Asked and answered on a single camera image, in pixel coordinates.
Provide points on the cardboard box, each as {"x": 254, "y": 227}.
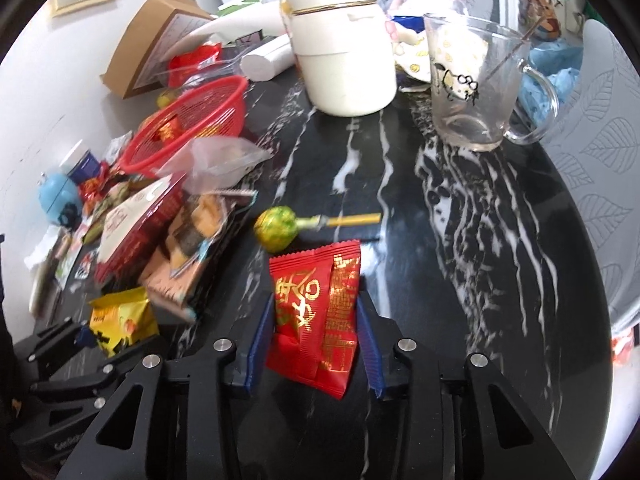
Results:
{"x": 138, "y": 58}

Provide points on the clear plastic bag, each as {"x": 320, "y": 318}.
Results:
{"x": 213, "y": 163}

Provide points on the green brown snack packs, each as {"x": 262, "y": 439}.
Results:
{"x": 115, "y": 196}

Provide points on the blue plastic bag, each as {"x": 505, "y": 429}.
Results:
{"x": 560, "y": 63}

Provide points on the red gold snack packet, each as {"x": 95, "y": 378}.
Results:
{"x": 314, "y": 340}

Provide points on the red white triangular packet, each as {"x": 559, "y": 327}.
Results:
{"x": 133, "y": 229}

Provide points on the green yellow lollipop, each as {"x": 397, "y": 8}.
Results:
{"x": 277, "y": 227}

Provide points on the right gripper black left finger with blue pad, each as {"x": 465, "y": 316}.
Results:
{"x": 173, "y": 419}

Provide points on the blue jar white lid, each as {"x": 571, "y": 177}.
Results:
{"x": 80, "y": 165}

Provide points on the white leaf pattern chair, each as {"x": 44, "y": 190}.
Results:
{"x": 595, "y": 148}

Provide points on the glass mug with cat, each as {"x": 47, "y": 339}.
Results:
{"x": 477, "y": 67}

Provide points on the red plastic basket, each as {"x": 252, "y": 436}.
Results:
{"x": 159, "y": 136}

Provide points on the smiley pattern cloth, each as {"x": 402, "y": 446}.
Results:
{"x": 411, "y": 54}

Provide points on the yellow black snack bag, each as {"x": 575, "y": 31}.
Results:
{"x": 122, "y": 319}

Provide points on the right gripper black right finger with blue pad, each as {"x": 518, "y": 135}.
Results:
{"x": 462, "y": 418}

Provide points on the white paper roll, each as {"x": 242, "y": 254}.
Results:
{"x": 269, "y": 60}

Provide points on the blue round figurine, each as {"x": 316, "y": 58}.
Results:
{"x": 60, "y": 200}

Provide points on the red wrapped candies pile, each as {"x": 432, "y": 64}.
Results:
{"x": 93, "y": 190}

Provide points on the red bag in clear tray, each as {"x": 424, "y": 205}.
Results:
{"x": 205, "y": 63}

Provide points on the green white snack pouch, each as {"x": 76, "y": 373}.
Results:
{"x": 201, "y": 108}

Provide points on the clear brown biscuit packet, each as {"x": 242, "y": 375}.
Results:
{"x": 196, "y": 237}

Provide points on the white thermos jug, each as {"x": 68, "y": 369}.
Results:
{"x": 359, "y": 76}

